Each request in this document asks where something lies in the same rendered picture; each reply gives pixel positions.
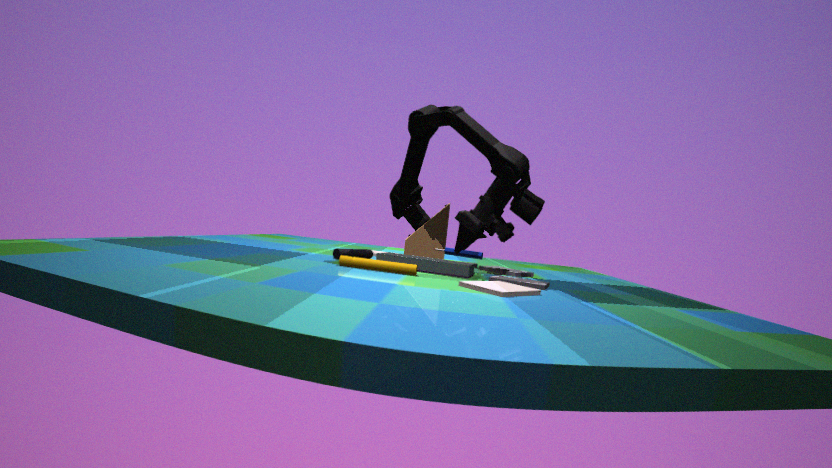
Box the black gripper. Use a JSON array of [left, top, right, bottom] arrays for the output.
[[454, 193, 505, 254]]

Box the blue stylus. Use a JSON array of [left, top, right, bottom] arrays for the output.
[[435, 248, 483, 260]]

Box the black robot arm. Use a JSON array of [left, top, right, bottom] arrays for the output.
[[389, 105, 545, 243]]

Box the grey keyboard with keys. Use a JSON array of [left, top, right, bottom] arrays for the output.
[[376, 252, 475, 278]]

